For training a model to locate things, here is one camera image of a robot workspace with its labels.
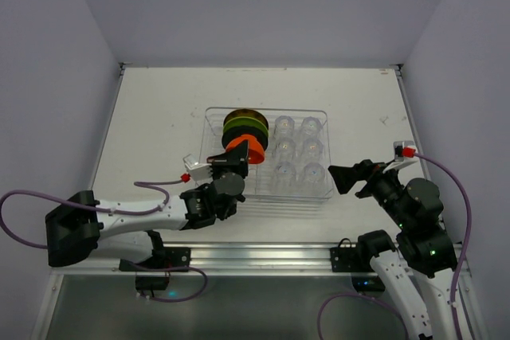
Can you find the orange plastic bowl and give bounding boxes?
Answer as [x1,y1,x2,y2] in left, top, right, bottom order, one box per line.
[226,134,265,165]

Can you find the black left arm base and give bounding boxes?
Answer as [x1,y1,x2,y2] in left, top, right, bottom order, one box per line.
[119,247,191,272]

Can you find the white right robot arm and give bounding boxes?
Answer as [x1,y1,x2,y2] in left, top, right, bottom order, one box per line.
[328,157,463,339]

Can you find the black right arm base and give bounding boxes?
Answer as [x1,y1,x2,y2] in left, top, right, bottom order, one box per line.
[329,237,363,273]

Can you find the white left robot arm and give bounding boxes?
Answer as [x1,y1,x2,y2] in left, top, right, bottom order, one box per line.
[45,140,249,268]

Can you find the clear plastic dish rack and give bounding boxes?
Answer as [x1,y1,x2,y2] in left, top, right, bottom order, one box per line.
[200,107,333,202]

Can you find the black plate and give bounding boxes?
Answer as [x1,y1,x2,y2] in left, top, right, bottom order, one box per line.
[221,128,269,150]

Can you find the green plate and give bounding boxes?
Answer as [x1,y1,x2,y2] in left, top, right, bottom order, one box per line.
[223,116,269,137]

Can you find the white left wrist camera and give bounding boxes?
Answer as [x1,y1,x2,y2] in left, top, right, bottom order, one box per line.
[182,154,212,182]

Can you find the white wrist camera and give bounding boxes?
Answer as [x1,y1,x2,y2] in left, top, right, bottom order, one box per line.
[182,154,212,182]
[382,140,418,174]

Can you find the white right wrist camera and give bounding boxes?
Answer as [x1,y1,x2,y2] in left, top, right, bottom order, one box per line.
[382,140,418,174]

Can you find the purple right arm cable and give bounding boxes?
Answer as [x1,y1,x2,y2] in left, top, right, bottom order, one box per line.
[410,149,473,340]

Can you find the aluminium mounting rail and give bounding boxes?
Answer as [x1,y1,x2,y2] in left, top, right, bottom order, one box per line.
[51,241,471,277]

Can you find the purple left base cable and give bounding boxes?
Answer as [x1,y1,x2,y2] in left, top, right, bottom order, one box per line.
[131,258,209,303]

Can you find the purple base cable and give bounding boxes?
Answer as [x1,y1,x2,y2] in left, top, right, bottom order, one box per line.
[317,291,411,340]
[131,258,209,303]

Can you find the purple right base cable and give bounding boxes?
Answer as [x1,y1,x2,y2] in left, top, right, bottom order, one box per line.
[317,291,411,340]

